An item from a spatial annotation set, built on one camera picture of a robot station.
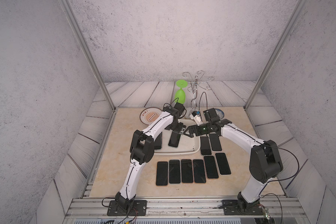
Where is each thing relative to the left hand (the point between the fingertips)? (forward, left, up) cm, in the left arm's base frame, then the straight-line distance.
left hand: (179, 131), depth 96 cm
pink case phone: (-8, -18, -8) cm, 21 cm away
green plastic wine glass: (+20, -1, +16) cm, 25 cm away
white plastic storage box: (-7, -6, -8) cm, 12 cm away
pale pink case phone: (-22, -19, -10) cm, 31 cm away
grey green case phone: (-5, -25, -7) cm, 27 cm away
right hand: (-6, -6, +7) cm, 11 cm away
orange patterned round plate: (+24, +23, -9) cm, 34 cm away
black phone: (-25, +11, -7) cm, 28 cm away
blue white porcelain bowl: (+19, -34, -4) cm, 39 cm away
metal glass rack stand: (+23, -12, +24) cm, 35 cm away
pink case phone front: (-25, -11, -7) cm, 28 cm away
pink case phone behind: (-23, -4, -9) cm, 25 cm away
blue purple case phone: (-20, -27, -8) cm, 34 cm away
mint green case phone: (-5, +14, -5) cm, 16 cm away
